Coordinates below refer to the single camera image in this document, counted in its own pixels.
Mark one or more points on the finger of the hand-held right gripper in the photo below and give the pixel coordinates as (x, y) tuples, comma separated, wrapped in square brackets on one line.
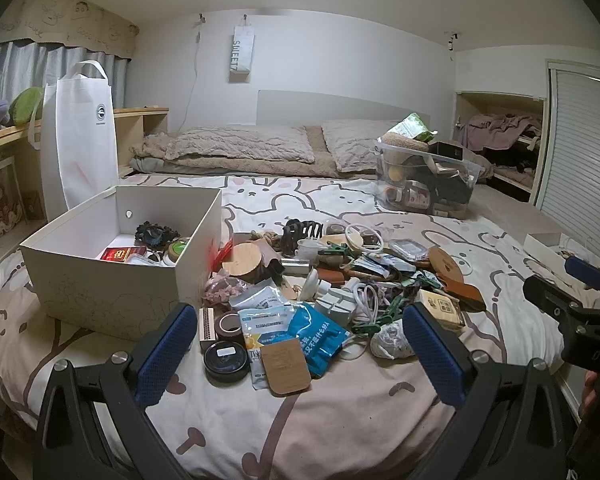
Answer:
[(585, 269), (550, 292)]

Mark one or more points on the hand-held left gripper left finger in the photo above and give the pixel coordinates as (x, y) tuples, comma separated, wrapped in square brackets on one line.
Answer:
[(165, 355)]

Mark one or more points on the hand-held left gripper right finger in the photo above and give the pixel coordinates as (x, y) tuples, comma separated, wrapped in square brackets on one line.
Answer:
[(435, 355)]

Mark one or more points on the white cardboard box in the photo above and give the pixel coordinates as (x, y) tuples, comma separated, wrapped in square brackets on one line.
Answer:
[(105, 285)]

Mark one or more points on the white and blue sachet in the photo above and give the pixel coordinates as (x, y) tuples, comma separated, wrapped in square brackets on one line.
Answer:
[(265, 327)]

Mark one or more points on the wooden heart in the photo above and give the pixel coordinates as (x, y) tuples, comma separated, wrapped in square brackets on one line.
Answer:
[(285, 367)]

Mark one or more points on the person's right hand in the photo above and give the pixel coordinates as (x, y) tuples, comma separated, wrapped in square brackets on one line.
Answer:
[(589, 391)]

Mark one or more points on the small wooden box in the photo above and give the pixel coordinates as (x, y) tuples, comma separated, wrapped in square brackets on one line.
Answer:
[(440, 307)]

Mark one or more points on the shallow white box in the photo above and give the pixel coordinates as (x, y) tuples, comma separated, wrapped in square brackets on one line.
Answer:
[(542, 245)]

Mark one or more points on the perforated beige box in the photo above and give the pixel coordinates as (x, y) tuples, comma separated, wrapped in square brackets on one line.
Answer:
[(207, 327), (295, 266)]

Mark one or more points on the black round tin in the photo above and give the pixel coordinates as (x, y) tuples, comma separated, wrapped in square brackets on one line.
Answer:
[(225, 360)]

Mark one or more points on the green clothes peg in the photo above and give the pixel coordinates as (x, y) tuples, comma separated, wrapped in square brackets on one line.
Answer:
[(337, 250), (380, 317)]

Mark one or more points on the brown tape roll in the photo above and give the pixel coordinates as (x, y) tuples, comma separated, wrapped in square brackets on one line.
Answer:
[(228, 335)]

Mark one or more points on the brown leather case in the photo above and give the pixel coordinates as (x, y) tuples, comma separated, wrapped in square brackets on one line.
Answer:
[(465, 292)]

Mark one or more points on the bag of pink beads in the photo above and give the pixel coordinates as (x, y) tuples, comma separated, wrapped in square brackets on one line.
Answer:
[(220, 290)]

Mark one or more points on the green frog coaster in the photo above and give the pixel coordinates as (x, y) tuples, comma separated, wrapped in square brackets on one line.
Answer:
[(177, 250)]

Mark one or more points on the red flat box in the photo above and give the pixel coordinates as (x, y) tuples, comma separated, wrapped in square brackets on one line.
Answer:
[(122, 255)]

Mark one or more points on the white window blind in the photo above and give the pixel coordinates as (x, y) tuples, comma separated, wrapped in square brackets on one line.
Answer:
[(580, 160)]

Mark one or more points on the silver sachet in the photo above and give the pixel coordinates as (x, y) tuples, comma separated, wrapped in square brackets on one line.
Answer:
[(260, 297)]

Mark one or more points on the grey phone stand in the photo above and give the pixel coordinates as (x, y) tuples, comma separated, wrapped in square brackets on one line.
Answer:
[(332, 305)]

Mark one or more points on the red paper packet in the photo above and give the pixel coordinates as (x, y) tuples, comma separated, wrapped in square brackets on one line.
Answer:
[(222, 255)]

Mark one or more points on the dark scrunchie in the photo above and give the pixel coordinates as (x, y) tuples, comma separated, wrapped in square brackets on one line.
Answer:
[(155, 234)]

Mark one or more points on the round wooden lid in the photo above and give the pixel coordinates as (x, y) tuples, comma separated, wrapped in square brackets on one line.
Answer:
[(245, 260)]

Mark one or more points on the brown leather pouch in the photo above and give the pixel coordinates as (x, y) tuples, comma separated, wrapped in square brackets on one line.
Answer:
[(330, 276)]

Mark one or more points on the clear plastic storage bin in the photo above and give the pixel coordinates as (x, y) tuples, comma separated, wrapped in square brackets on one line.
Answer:
[(430, 195)]

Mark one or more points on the clear plastic cup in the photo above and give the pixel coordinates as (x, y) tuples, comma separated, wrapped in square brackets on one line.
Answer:
[(310, 248)]

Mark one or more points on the pile of clothes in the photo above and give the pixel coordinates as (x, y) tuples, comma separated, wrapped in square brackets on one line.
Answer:
[(500, 127)]

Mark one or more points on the black hair claw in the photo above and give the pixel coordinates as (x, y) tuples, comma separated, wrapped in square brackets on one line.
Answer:
[(295, 235)]

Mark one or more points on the small brown box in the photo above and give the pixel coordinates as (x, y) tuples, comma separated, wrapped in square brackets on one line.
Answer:
[(32, 208)]

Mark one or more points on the beige fuzzy item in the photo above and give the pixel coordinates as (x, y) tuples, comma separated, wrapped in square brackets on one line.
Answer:
[(400, 142)]

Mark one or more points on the green foil bag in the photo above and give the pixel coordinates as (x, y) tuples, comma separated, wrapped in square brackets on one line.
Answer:
[(415, 127)]

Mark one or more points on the white tote bag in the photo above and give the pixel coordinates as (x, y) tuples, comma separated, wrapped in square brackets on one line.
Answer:
[(80, 150)]

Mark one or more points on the beige textured pillow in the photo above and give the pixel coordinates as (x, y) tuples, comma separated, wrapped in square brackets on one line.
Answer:
[(355, 145), (230, 142)]

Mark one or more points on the wooden shelf unit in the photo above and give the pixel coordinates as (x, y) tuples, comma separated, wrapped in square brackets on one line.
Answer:
[(130, 135)]

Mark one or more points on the tan fleece blanket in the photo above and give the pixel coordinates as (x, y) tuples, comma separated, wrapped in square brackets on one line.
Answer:
[(320, 147)]

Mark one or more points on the white headboard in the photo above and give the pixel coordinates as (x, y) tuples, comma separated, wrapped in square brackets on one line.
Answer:
[(330, 107)]

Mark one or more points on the green plush toy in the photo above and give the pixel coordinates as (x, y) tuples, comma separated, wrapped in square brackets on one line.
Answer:
[(27, 102)]

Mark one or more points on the white hanging paper bag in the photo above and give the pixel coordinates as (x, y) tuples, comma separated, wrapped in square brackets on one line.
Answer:
[(241, 55)]

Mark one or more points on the grey curtain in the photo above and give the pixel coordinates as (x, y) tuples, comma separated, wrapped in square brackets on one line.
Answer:
[(10, 70)]

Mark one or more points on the beige printed valance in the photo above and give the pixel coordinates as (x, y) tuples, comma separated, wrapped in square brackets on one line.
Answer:
[(70, 20)]

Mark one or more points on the wall alcove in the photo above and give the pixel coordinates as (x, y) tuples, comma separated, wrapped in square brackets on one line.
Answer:
[(480, 105)]

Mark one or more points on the black wall hook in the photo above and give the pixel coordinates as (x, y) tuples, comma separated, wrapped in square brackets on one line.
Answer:
[(453, 39)]

